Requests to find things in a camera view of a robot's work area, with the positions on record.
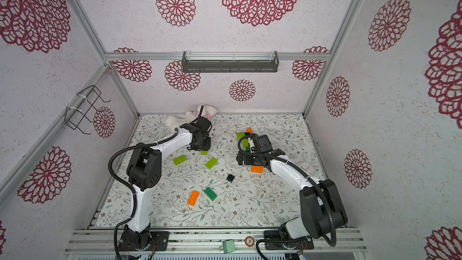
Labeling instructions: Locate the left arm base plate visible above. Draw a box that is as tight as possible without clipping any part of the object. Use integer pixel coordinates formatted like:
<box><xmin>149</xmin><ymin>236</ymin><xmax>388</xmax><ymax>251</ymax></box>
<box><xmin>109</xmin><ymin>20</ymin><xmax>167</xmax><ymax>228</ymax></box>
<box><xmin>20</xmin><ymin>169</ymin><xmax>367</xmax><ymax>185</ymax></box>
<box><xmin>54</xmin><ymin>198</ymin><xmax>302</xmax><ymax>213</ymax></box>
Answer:
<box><xmin>118</xmin><ymin>231</ymin><xmax>170</xmax><ymax>252</ymax></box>

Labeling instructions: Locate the dark wall shelf rack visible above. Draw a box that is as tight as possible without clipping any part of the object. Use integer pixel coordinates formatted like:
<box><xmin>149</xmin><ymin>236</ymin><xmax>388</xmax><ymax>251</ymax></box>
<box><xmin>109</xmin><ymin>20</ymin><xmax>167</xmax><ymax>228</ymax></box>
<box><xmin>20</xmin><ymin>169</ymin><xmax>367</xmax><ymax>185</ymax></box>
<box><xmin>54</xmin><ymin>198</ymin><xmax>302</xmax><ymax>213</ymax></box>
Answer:
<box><xmin>180</xmin><ymin>51</ymin><xmax>280</xmax><ymax>73</ymax></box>

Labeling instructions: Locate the round orange sticker disc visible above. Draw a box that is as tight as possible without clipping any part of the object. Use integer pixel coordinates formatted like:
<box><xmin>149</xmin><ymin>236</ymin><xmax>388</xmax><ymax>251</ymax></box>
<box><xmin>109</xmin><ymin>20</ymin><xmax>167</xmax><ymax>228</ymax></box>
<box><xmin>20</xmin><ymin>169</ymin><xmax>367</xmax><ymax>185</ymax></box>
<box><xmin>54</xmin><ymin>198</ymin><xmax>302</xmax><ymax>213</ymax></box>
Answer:
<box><xmin>244</xmin><ymin>236</ymin><xmax>255</xmax><ymax>247</ymax></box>

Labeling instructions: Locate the black wire wall basket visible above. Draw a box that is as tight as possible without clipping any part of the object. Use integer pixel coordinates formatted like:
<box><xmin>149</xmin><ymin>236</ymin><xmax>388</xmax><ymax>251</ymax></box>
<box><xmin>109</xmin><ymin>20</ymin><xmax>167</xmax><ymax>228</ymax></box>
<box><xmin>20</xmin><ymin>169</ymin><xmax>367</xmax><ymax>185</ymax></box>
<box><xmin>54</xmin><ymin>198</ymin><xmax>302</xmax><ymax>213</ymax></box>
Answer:
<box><xmin>64</xmin><ymin>85</ymin><xmax>110</xmax><ymax>136</ymax></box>

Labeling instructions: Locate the black lego block left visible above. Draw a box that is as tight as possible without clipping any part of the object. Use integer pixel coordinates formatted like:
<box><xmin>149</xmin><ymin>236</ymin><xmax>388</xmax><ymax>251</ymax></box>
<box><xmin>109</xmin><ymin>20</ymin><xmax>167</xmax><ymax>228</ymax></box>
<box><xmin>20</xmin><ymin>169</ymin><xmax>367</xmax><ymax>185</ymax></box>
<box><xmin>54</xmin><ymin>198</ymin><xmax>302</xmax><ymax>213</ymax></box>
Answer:
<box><xmin>226</xmin><ymin>174</ymin><xmax>235</xmax><ymax>182</ymax></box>

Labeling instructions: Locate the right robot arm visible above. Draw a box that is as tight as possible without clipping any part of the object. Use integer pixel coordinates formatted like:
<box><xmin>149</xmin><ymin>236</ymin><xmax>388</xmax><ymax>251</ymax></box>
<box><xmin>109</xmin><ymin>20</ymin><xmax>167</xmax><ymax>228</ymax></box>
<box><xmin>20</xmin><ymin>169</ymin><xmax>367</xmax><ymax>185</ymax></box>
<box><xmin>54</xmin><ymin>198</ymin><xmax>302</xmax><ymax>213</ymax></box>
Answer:
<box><xmin>237</xmin><ymin>134</ymin><xmax>348</xmax><ymax>247</ymax></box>

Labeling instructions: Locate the orange lego brick bottom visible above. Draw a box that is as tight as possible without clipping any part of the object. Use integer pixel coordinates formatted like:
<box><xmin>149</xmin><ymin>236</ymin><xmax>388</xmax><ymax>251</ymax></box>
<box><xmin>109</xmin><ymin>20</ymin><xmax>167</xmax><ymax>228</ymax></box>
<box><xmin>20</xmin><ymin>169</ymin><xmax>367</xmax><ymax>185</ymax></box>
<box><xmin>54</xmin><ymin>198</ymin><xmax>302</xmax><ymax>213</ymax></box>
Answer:
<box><xmin>187</xmin><ymin>191</ymin><xmax>200</xmax><ymax>207</ymax></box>

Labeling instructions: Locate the dark green lego brick bottom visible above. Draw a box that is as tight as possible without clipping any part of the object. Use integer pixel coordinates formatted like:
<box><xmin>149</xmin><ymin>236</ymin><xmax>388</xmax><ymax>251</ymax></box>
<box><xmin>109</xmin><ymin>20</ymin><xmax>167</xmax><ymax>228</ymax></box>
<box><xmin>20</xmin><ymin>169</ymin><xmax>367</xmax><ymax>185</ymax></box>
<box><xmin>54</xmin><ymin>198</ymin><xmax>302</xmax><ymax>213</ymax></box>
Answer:
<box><xmin>203</xmin><ymin>187</ymin><xmax>217</xmax><ymax>201</ymax></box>

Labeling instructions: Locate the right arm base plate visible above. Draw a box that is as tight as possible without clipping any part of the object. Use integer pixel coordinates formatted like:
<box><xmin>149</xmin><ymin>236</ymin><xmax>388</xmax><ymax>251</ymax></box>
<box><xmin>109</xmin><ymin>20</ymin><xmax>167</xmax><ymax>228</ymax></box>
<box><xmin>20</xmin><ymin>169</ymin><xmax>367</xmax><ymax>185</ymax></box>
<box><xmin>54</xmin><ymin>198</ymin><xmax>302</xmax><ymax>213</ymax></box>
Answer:
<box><xmin>263</xmin><ymin>230</ymin><xmax>314</xmax><ymax>250</ymax></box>

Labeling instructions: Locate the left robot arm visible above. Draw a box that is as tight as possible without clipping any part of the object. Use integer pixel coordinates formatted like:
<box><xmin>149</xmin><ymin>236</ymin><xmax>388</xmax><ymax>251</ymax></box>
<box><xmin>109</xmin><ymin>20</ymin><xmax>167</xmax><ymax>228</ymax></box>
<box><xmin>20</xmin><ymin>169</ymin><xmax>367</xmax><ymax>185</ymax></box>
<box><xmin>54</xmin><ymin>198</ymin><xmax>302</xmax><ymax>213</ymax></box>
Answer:
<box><xmin>108</xmin><ymin>116</ymin><xmax>212</xmax><ymax>249</ymax></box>

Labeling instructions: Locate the white plush toy pink shirt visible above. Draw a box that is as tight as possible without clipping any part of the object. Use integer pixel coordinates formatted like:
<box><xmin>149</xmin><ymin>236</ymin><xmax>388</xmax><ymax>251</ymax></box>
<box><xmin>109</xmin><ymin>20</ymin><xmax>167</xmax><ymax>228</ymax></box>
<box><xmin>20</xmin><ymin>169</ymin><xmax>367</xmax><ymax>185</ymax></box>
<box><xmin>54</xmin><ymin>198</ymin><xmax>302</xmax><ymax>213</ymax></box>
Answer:
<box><xmin>165</xmin><ymin>105</ymin><xmax>217</xmax><ymax>132</ymax></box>

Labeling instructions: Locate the green box on rail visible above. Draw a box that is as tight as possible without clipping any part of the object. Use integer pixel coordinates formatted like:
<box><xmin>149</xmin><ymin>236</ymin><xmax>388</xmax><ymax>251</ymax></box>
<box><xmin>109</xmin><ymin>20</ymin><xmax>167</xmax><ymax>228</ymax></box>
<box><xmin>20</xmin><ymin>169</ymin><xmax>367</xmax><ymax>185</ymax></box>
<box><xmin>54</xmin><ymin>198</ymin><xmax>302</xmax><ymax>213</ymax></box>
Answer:
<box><xmin>223</xmin><ymin>240</ymin><xmax>236</xmax><ymax>254</ymax></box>

